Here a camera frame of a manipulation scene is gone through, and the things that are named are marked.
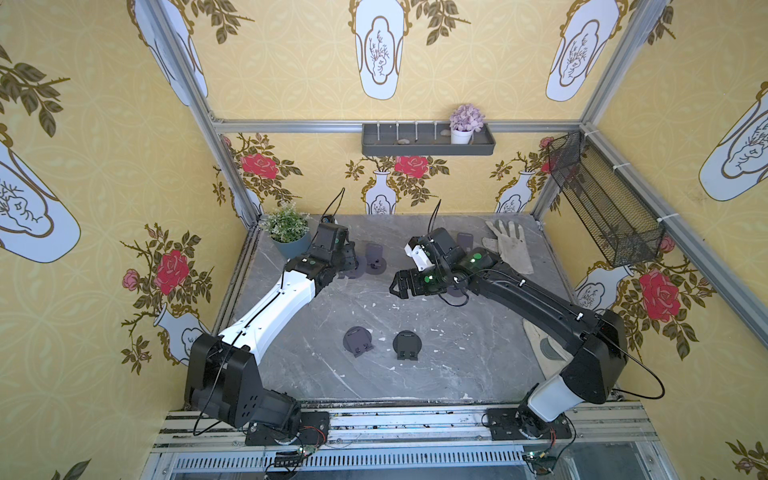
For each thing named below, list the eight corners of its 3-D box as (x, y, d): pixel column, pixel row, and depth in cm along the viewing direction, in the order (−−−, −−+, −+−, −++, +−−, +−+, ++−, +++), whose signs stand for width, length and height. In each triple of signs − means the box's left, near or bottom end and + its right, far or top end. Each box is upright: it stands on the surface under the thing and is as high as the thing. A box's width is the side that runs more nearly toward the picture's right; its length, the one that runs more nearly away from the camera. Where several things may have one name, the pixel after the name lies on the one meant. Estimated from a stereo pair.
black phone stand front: (392, 360, 87) (392, 357, 85) (392, 333, 92) (392, 330, 90) (421, 360, 87) (422, 357, 85) (419, 333, 92) (420, 330, 90)
